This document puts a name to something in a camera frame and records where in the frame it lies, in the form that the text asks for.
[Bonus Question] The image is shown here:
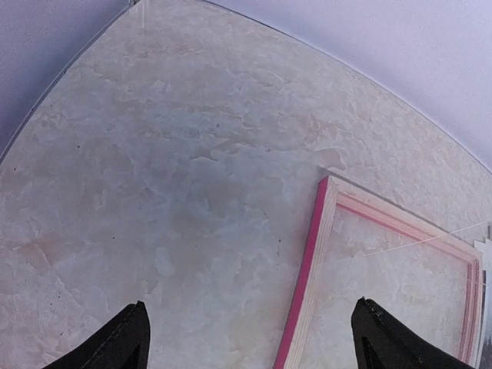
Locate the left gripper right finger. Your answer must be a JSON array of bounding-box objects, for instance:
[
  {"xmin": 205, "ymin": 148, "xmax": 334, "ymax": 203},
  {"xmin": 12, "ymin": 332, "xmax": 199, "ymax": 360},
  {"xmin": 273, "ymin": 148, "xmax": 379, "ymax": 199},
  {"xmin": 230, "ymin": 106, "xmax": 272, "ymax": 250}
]
[{"xmin": 351, "ymin": 298, "xmax": 469, "ymax": 369}]

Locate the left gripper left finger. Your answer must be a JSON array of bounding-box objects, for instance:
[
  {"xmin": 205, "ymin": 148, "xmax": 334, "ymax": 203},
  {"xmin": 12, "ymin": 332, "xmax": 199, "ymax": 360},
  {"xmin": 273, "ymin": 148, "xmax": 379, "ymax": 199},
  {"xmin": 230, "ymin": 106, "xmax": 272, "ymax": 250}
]
[{"xmin": 47, "ymin": 301, "xmax": 151, "ymax": 369}]

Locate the wooden picture frame pink edge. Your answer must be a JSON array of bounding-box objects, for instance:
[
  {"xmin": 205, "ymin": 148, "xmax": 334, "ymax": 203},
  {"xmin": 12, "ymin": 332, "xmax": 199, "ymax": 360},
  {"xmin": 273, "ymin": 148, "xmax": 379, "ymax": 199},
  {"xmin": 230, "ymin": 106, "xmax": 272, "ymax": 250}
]
[{"xmin": 273, "ymin": 173, "xmax": 484, "ymax": 368}]

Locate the lower photo print white border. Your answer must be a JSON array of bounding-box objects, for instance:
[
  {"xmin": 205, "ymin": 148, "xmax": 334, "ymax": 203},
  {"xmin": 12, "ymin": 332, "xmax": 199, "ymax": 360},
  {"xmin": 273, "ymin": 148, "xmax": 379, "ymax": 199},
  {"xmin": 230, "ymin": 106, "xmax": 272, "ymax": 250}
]
[{"xmin": 474, "ymin": 239, "xmax": 492, "ymax": 265}]

